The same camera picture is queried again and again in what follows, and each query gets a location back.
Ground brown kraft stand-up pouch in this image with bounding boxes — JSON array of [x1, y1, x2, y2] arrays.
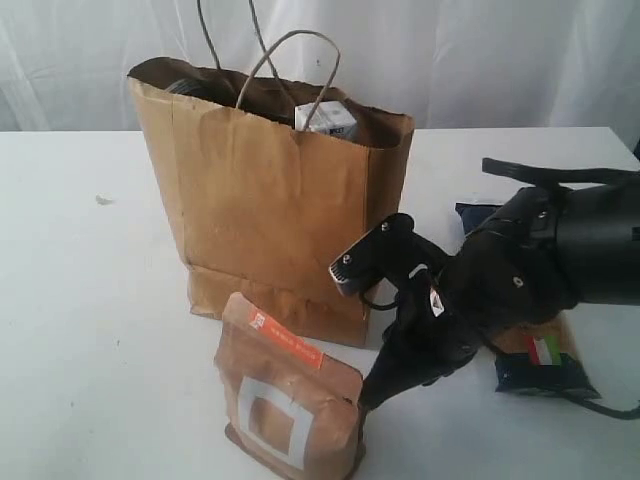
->
[[214, 293, 365, 479]]

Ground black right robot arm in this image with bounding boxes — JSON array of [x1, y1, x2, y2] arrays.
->
[[333, 164, 639, 420]]

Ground dark can with pull-tab lid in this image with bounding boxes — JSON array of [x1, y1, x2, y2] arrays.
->
[[165, 78, 209, 99]]

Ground spaghetti packet with Italian flag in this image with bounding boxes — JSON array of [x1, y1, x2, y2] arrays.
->
[[453, 200, 603, 401]]

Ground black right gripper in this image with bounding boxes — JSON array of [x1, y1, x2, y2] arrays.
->
[[359, 279, 479, 411]]

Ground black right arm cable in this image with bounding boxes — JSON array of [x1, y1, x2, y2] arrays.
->
[[357, 157, 640, 416]]

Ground brown paper shopping bag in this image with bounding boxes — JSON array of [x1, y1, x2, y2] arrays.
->
[[127, 57, 415, 347]]

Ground small white blue carton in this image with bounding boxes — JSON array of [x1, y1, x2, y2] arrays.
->
[[294, 101, 358, 140]]

